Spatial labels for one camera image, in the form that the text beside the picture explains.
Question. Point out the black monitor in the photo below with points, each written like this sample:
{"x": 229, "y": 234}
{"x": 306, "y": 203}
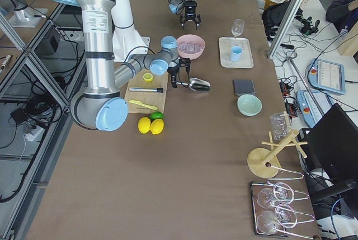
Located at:
{"x": 333, "y": 141}

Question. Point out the blue teach pendant far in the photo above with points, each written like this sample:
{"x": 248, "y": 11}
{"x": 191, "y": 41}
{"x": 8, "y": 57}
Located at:
{"x": 327, "y": 76}

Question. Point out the clear wine glass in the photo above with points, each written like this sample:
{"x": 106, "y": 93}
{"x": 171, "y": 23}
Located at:
{"x": 237, "y": 28}

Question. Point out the inverted wine glass upper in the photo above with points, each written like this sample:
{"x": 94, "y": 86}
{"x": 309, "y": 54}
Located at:
{"x": 271, "y": 196}

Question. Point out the green ceramic bowl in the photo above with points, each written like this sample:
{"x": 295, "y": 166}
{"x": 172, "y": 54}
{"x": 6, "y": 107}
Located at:
{"x": 249, "y": 105}

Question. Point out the aluminium frame post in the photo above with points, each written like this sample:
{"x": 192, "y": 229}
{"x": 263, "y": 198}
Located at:
{"x": 284, "y": 26}

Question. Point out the metal ice scoop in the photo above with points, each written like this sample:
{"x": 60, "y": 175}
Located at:
{"x": 196, "y": 84}

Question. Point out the blue teach pendant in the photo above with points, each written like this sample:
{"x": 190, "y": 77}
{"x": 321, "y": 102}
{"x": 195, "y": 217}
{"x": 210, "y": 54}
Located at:
{"x": 327, "y": 76}
{"x": 308, "y": 107}

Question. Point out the black backpack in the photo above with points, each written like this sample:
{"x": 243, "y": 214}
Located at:
{"x": 273, "y": 16}

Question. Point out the seated person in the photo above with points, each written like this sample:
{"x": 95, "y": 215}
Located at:
{"x": 343, "y": 14}

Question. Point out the half lemon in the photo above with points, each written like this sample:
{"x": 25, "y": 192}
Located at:
{"x": 148, "y": 77}

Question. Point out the wooden cup tree stand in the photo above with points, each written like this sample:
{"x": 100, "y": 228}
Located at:
{"x": 264, "y": 162}

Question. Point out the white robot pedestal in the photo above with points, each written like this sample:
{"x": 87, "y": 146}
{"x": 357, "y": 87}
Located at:
{"x": 126, "y": 39}

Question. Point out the whole lemon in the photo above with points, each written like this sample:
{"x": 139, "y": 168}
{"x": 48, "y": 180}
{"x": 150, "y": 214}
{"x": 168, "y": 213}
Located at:
{"x": 157, "y": 126}
{"x": 144, "y": 125}

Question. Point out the glass mug on stand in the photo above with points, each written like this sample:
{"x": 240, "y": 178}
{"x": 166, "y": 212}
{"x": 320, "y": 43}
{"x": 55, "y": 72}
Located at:
{"x": 280, "y": 125}

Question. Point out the green lime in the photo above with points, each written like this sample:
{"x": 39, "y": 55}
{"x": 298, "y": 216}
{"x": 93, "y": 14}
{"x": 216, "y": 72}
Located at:
{"x": 156, "y": 115}

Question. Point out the pink bowl of ice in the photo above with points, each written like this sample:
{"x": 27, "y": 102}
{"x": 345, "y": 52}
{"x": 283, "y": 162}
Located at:
{"x": 190, "y": 46}

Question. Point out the cream serving tray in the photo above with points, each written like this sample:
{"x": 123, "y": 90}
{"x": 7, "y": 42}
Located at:
{"x": 225, "y": 45}

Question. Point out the yellow plastic knife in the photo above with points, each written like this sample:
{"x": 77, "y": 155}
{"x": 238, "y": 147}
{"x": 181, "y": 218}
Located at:
{"x": 136, "y": 102}

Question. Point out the inverted wine glass lower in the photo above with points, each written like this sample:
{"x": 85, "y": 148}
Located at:
{"x": 273, "y": 221}

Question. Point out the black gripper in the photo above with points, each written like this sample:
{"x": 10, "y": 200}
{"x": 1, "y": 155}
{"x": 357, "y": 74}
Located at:
{"x": 190, "y": 15}
{"x": 173, "y": 73}

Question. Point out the whole lemon near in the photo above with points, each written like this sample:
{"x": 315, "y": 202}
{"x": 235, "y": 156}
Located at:
{"x": 144, "y": 125}

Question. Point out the blue teach pendant near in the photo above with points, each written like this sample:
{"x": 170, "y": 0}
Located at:
{"x": 308, "y": 107}

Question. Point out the steel muddler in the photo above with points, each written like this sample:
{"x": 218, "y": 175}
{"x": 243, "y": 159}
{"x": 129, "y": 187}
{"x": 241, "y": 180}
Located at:
{"x": 138, "y": 89}

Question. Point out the inverted wine glass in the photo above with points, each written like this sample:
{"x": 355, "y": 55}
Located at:
{"x": 273, "y": 221}
{"x": 271, "y": 196}

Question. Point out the whole lemon far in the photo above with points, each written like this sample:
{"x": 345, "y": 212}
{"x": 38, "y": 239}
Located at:
{"x": 157, "y": 126}

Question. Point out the bamboo cutting board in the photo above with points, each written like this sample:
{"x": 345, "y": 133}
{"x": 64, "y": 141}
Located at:
{"x": 150, "y": 98}

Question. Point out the light blue cup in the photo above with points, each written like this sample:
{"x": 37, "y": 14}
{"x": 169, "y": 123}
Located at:
{"x": 235, "y": 53}

